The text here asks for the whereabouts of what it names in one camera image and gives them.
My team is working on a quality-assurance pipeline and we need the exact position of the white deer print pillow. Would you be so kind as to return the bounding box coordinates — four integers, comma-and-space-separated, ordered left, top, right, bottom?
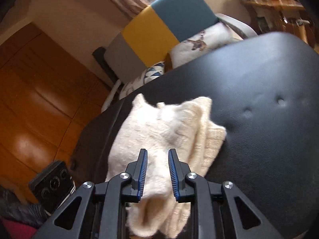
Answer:
169, 22, 243, 69

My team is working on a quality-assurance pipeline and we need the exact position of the grey armchair armrest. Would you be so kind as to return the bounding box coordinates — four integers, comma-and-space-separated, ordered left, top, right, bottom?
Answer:
216, 14, 258, 39

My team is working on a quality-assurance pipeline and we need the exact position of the black leather ottoman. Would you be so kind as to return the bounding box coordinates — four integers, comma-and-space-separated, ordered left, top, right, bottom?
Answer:
71, 31, 319, 239

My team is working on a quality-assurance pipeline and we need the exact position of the geometric pattern pillow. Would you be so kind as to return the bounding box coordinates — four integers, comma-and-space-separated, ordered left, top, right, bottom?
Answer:
100, 61, 167, 112

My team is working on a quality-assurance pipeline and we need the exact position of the cluttered wooden desk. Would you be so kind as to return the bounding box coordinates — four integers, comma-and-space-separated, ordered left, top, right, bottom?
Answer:
241, 0, 318, 48

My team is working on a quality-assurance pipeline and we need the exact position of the cream knitted sweater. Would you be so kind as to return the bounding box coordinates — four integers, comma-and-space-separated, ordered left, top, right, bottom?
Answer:
106, 94, 226, 238

